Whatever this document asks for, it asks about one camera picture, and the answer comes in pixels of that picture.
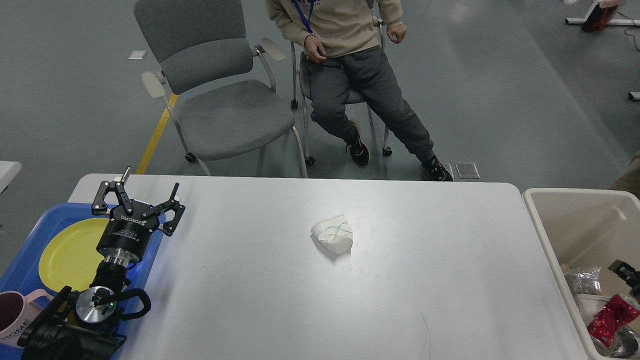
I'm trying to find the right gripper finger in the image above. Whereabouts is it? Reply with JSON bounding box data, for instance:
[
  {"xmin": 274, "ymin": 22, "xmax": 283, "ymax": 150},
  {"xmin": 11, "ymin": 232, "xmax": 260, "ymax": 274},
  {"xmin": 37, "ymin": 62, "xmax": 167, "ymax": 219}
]
[{"xmin": 608, "ymin": 259, "xmax": 640, "ymax": 301}]

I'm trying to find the white paper cup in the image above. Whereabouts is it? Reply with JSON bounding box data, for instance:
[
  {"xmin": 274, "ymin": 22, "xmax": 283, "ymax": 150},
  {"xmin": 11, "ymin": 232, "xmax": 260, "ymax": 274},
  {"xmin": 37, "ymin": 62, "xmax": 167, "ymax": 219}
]
[{"xmin": 574, "ymin": 293, "xmax": 611, "ymax": 326}]

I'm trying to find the crushed red can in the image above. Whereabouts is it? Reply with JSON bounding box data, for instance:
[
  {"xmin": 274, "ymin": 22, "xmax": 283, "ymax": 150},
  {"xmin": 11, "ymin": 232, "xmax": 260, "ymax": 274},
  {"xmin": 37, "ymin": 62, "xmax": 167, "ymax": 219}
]
[{"xmin": 586, "ymin": 293, "xmax": 640, "ymax": 349}]

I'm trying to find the grey office chair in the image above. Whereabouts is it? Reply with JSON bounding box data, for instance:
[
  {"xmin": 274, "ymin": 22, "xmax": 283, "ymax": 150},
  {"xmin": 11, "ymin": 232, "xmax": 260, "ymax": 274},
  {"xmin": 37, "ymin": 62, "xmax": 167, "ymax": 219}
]
[{"xmin": 134, "ymin": 0, "xmax": 308, "ymax": 178}]

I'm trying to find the pink mug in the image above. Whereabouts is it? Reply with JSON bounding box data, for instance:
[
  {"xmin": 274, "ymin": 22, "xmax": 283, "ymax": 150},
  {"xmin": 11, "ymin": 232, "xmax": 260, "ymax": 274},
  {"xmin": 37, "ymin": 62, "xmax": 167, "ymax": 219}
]
[{"xmin": 0, "ymin": 289, "xmax": 54, "ymax": 347}]

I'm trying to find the silver foil bag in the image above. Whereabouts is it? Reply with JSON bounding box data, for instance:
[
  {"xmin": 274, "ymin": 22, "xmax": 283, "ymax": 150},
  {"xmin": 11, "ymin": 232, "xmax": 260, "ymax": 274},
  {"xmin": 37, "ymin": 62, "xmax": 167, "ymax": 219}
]
[{"xmin": 564, "ymin": 266, "xmax": 602, "ymax": 296}]

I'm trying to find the aluminium foil tray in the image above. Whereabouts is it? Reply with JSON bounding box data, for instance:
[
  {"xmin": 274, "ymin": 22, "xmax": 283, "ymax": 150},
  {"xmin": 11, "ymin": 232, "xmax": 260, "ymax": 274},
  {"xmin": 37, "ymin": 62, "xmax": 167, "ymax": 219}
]
[{"xmin": 605, "ymin": 325, "xmax": 640, "ymax": 360}]

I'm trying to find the person's wheeled chair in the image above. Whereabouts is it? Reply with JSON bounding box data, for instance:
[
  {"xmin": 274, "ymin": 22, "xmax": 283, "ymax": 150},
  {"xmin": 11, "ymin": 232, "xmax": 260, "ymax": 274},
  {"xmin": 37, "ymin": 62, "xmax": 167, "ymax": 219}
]
[{"xmin": 290, "ymin": 16, "xmax": 393, "ymax": 166}]

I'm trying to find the white side table corner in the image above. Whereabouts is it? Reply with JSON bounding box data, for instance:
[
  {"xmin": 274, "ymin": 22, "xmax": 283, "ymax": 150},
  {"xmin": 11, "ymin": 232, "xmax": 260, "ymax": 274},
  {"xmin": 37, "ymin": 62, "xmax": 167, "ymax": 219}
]
[{"xmin": 0, "ymin": 161, "xmax": 22, "ymax": 194}]

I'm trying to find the beige plastic bin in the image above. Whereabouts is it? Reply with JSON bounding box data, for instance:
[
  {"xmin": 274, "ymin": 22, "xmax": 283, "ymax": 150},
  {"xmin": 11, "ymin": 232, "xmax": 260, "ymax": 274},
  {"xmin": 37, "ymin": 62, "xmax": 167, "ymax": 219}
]
[{"xmin": 522, "ymin": 187, "xmax": 640, "ymax": 360}]

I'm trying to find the blue plastic tray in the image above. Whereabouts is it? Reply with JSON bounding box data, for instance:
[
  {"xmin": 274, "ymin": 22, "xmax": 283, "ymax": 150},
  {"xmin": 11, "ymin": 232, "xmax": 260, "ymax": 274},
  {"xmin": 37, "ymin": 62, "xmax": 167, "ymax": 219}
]
[{"xmin": 0, "ymin": 202, "xmax": 165, "ymax": 360}]

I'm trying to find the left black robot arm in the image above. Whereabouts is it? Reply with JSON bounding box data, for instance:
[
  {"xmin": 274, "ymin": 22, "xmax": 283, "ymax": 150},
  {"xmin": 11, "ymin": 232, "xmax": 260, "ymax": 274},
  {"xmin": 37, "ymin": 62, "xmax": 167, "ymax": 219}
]
[{"xmin": 17, "ymin": 167, "xmax": 186, "ymax": 360}]

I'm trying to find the white tissue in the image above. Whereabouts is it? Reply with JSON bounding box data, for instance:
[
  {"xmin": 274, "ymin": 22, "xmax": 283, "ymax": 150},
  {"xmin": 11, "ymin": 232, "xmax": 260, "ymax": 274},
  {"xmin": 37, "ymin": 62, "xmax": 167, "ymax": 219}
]
[{"xmin": 310, "ymin": 214, "xmax": 354, "ymax": 255}]

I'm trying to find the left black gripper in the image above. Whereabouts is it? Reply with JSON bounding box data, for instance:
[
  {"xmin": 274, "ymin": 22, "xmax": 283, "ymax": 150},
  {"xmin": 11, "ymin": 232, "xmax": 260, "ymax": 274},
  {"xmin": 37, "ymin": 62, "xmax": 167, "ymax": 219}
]
[{"xmin": 91, "ymin": 166, "xmax": 186, "ymax": 264}]

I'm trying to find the yellow plate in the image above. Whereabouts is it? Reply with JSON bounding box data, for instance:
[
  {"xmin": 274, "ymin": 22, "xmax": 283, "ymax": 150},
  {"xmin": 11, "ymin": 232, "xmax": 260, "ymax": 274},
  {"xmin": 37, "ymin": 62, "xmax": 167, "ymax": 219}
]
[{"xmin": 38, "ymin": 218, "xmax": 109, "ymax": 292}]

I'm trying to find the seated person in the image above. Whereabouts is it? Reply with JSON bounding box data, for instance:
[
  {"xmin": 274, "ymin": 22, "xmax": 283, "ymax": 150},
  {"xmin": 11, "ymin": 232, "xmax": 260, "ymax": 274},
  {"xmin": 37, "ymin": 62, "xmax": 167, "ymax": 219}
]
[{"xmin": 265, "ymin": 0, "xmax": 454, "ymax": 182}]

